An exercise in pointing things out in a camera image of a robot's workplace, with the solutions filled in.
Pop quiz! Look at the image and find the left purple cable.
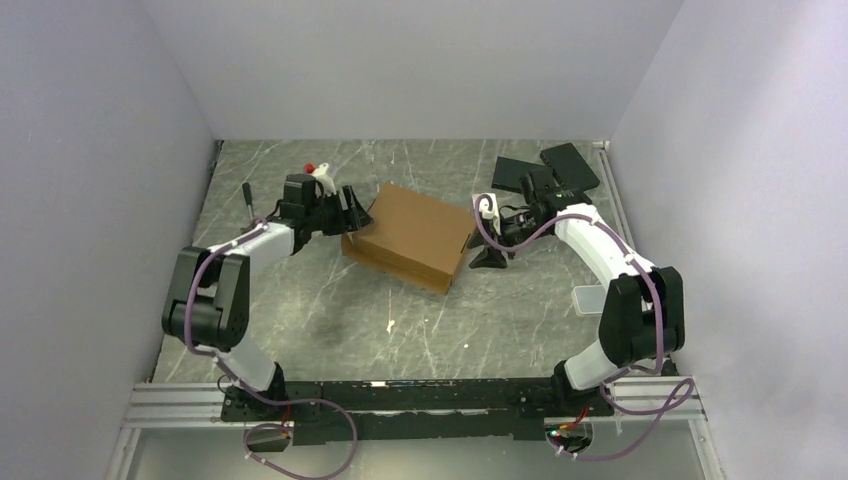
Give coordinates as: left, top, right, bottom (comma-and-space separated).
182, 218, 359, 480

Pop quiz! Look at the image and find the purple cable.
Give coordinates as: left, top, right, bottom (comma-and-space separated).
472, 193, 696, 464
182, 218, 359, 480

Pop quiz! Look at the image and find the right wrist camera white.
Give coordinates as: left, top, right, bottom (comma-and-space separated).
472, 192, 501, 238

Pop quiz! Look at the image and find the brown cardboard box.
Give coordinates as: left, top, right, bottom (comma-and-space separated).
340, 183, 476, 295

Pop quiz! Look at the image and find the black foam block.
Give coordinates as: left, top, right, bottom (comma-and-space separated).
539, 143, 600, 192
491, 156, 551, 193

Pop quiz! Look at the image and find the white rectangular tray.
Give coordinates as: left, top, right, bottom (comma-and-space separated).
572, 285, 606, 317

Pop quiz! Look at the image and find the black foam block near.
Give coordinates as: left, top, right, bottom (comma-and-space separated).
491, 156, 551, 193

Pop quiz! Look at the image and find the black foam block far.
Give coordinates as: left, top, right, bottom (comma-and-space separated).
539, 143, 600, 192

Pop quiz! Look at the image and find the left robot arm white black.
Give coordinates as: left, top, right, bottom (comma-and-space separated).
161, 167, 373, 420

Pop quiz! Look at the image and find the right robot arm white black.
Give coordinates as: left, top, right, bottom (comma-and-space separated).
470, 169, 685, 415

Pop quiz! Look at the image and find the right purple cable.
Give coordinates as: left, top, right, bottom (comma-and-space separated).
472, 193, 696, 464

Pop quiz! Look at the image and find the small black hammer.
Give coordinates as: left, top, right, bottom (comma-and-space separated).
241, 182, 262, 225

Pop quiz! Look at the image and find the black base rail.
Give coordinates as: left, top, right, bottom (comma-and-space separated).
220, 377, 613, 446

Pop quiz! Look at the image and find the aluminium frame rail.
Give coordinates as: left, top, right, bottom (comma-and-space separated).
123, 383, 224, 429

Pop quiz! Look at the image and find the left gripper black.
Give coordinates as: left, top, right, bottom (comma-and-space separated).
306, 185, 374, 236

